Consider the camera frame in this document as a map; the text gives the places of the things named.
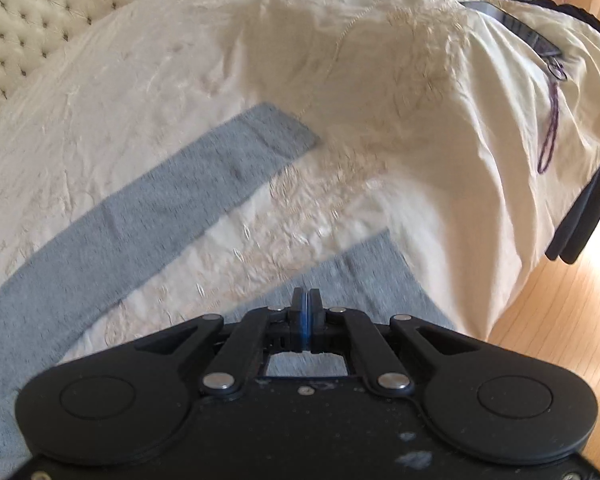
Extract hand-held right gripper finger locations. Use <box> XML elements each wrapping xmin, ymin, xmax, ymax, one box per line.
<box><xmin>308</xmin><ymin>289</ymin><xmax>482</xmax><ymax>400</ymax></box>
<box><xmin>134</xmin><ymin>287</ymin><xmax>309</xmax><ymax>402</ymax></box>

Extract grey knit pants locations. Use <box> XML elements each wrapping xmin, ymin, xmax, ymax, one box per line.
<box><xmin>0</xmin><ymin>102</ymin><xmax>456</xmax><ymax>468</ymax></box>

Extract cream embroidered bedspread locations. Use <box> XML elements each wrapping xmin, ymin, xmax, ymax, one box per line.
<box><xmin>0</xmin><ymin>0</ymin><xmax>600</xmax><ymax>346</ymax></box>

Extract dark navy garment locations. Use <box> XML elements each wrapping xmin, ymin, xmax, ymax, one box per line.
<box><xmin>434</xmin><ymin>0</ymin><xmax>600</xmax><ymax>266</ymax></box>

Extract black phone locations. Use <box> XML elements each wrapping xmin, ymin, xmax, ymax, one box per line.
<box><xmin>459</xmin><ymin>0</ymin><xmax>564</xmax><ymax>59</ymax></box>

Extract cream tufted headboard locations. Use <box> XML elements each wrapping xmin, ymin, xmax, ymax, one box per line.
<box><xmin>0</xmin><ymin>0</ymin><xmax>157</xmax><ymax>133</ymax></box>

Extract purple bead strap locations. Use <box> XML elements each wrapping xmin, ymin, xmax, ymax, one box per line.
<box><xmin>536</xmin><ymin>56</ymin><xmax>569</xmax><ymax>175</ymax></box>

